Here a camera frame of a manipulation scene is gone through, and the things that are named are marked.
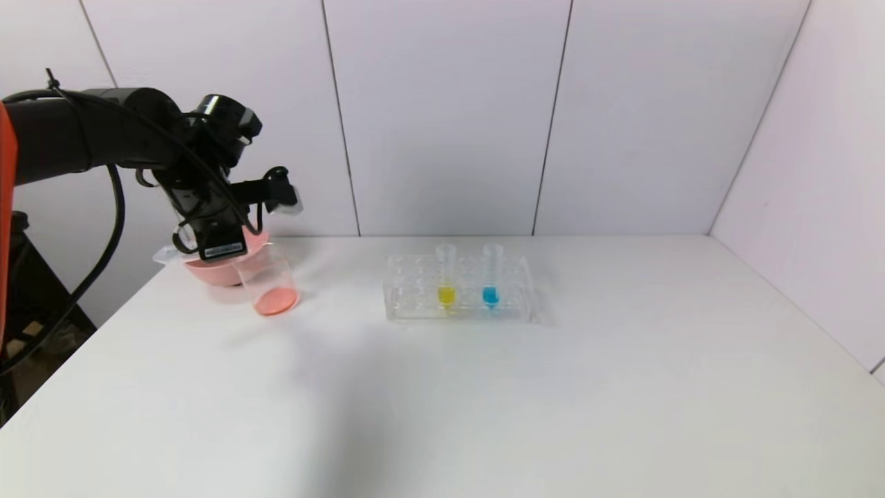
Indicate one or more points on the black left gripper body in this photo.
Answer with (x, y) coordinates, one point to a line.
(220, 246)

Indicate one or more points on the test tube with red pigment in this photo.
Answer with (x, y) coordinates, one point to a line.
(169, 255)

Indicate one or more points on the test tube with yellow pigment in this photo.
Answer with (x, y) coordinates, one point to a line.
(446, 296)

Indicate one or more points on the clear glass beaker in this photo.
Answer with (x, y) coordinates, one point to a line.
(276, 297)

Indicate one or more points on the test tube with blue pigment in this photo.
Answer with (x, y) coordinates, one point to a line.
(490, 296)

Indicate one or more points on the clear acrylic test tube rack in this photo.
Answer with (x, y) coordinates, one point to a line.
(515, 297)

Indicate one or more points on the pink bowl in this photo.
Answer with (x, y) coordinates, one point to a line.
(214, 275)

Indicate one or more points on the dark furniture beside table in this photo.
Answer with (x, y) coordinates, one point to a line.
(38, 304)

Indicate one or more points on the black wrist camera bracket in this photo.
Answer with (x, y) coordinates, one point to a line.
(252, 190)

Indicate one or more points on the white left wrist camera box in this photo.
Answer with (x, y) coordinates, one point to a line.
(287, 206)

